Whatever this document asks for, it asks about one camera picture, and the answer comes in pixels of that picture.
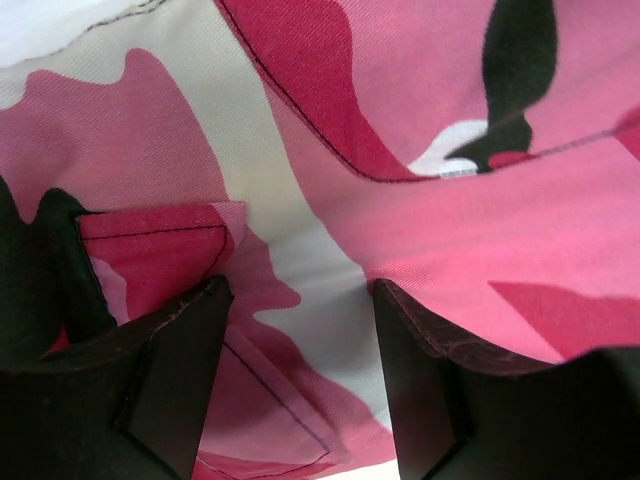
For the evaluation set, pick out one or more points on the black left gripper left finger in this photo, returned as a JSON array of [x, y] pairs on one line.
[[130, 403]]

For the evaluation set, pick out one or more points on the pink camo trousers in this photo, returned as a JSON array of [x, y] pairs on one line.
[[482, 155]]

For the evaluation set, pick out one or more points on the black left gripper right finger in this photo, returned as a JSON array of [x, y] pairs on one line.
[[464, 408]]

